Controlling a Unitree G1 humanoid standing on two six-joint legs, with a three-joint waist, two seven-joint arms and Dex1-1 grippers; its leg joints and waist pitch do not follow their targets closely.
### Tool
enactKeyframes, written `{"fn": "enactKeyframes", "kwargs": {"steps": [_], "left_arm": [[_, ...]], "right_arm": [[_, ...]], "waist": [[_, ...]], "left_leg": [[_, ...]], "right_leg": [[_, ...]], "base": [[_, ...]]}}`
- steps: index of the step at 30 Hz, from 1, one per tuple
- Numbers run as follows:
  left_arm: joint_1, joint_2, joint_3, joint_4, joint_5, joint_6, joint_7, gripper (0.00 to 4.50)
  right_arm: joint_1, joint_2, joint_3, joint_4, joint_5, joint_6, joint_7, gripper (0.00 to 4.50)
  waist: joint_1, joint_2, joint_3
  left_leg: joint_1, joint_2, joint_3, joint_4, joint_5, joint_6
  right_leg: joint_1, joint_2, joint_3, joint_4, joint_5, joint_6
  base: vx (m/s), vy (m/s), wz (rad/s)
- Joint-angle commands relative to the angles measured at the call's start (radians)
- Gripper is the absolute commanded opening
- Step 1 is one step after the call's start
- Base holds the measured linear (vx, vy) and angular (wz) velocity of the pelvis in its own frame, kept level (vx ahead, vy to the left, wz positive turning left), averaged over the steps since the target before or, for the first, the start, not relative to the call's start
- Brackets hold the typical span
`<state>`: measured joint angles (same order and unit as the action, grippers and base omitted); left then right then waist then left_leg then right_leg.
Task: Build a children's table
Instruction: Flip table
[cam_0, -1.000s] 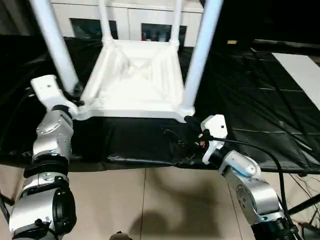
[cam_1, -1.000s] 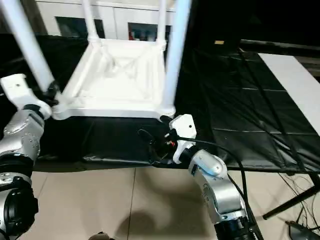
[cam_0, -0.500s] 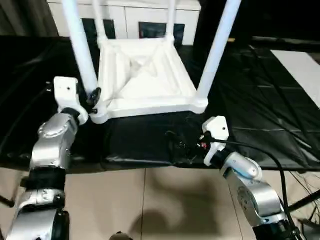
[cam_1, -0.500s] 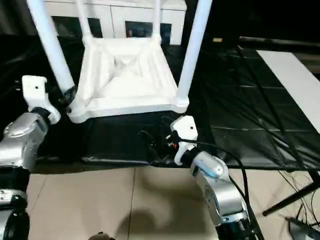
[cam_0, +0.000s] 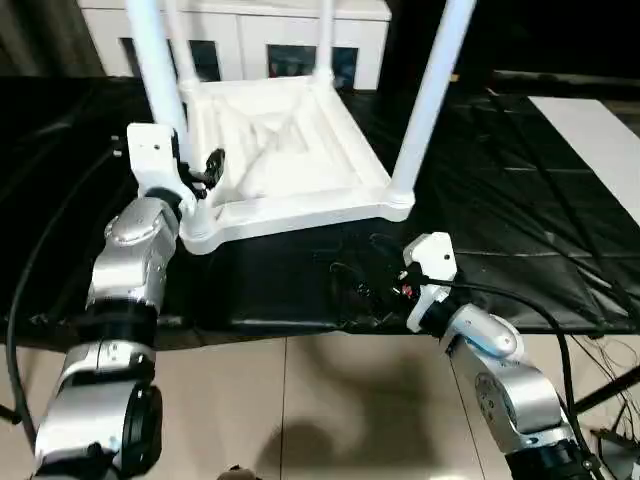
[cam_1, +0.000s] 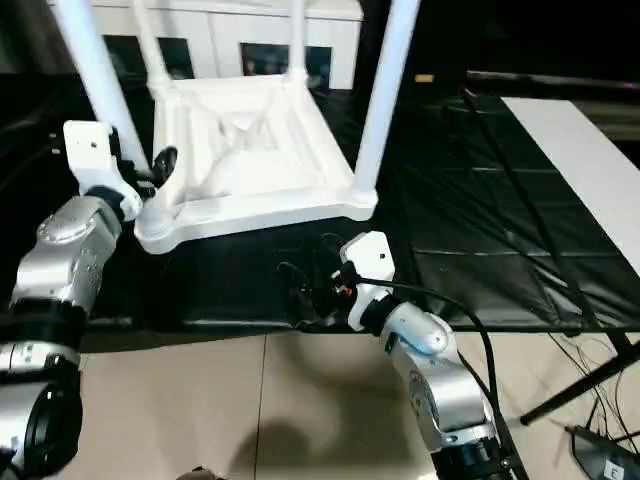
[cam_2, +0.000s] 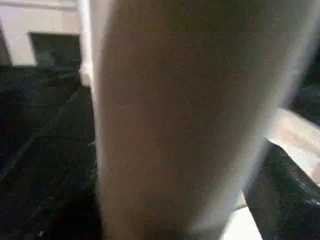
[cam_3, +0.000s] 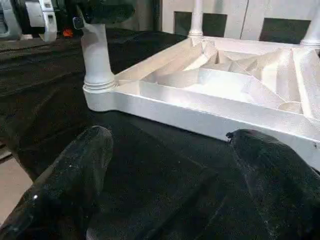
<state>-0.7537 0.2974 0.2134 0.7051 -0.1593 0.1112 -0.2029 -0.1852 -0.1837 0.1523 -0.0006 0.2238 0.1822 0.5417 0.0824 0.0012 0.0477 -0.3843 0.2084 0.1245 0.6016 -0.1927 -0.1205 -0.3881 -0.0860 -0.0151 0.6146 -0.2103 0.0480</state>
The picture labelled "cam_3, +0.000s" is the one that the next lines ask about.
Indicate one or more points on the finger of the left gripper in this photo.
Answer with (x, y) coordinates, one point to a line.
(110, 11)

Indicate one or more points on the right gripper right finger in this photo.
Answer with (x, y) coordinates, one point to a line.
(282, 190)

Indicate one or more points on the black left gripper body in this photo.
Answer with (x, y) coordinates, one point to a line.
(67, 22)

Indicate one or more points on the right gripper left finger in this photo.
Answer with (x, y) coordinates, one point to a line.
(62, 187)

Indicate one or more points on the white plastic table leg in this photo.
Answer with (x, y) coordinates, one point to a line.
(196, 17)
(311, 35)
(96, 57)

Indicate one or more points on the white plastic table top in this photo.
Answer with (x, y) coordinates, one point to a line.
(175, 115)

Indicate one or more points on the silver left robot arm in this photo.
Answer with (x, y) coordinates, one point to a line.
(5, 20)

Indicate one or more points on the black mat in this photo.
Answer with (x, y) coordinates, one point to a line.
(150, 175)

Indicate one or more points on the white cabinet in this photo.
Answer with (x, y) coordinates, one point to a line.
(237, 12)

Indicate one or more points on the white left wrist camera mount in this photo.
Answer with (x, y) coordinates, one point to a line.
(42, 17)

